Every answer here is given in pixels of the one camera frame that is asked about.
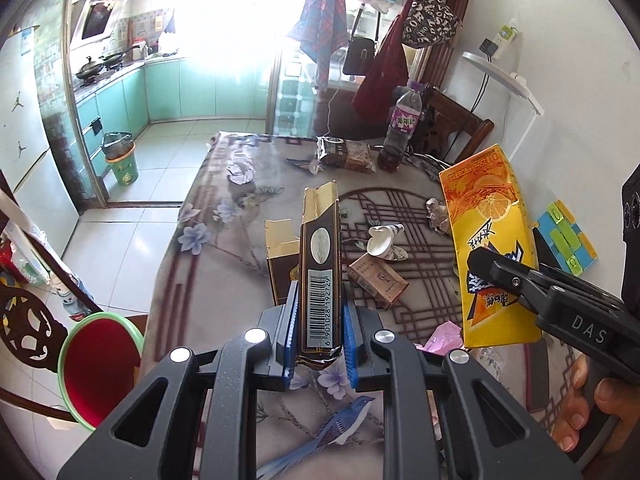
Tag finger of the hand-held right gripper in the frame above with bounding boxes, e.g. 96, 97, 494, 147
466, 246, 556, 313

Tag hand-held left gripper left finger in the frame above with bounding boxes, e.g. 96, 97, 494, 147
57, 280, 301, 480

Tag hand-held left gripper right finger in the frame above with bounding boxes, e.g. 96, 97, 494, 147
342, 295, 583, 480

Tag yellow orange drink carton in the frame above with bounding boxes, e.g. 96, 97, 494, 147
438, 143, 543, 350

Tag tall dark cigarette carton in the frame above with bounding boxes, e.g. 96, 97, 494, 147
297, 181, 346, 372

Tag crushed floral paper cup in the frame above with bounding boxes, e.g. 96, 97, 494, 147
366, 223, 415, 263

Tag red bin with green rim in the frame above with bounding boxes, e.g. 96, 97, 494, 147
57, 311, 146, 432

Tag black shoulder bag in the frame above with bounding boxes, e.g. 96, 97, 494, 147
342, 35, 377, 77

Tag green trash bin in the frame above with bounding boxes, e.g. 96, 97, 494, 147
102, 131, 138, 186

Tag person's right hand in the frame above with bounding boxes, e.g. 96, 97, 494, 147
549, 355, 640, 453

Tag open gold brown box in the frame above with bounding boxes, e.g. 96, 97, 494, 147
264, 218, 302, 307

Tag small brown cigarette box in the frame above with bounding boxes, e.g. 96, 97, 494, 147
347, 253, 410, 311

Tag blue green block toy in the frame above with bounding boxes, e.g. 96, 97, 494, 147
536, 201, 598, 276

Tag crumpled grey wrapper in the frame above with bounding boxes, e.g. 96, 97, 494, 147
425, 198, 453, 235

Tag pink plastic wrapper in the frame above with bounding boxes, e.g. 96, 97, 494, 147
415, 322, 466, 356

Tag floral tablecloth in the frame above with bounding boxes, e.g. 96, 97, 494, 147
137, 131, 626, 480

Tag brown wooden chair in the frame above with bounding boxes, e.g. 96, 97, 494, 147
410, 85, 496, 166

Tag crumpled silver foil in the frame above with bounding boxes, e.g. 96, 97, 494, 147
226, 154, 257, 186

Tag purple label plastic bottle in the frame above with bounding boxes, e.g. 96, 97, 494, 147
376, 81, 426, 171

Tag dark snack packet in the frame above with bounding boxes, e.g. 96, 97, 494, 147
307, 136, 376, 176

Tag white desk lamp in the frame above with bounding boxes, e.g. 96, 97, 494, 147
461, 50, 545, 161

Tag dark red garment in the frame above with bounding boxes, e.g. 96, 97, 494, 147
351, 15, 408, 116

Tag white power strip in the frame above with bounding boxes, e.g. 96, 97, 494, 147
480, 25, 518, 61

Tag carved dark wooden chair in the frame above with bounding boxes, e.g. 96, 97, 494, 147
0, 170, 106, 426

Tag black white patterned bag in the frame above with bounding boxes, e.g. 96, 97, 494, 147
401, 0, 461, 50

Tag hanging plaid cloth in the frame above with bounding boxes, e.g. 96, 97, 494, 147
286, 0, 348, 78

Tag black wok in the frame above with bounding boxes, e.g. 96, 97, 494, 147
75, 50, 126, 81

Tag white refrigerator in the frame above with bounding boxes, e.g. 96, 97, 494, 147
0, 25, 81, 241

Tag range hood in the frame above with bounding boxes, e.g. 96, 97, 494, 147
70, 0, 131, 51

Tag white cloth strap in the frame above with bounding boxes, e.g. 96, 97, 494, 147
0, 192, 51, 281

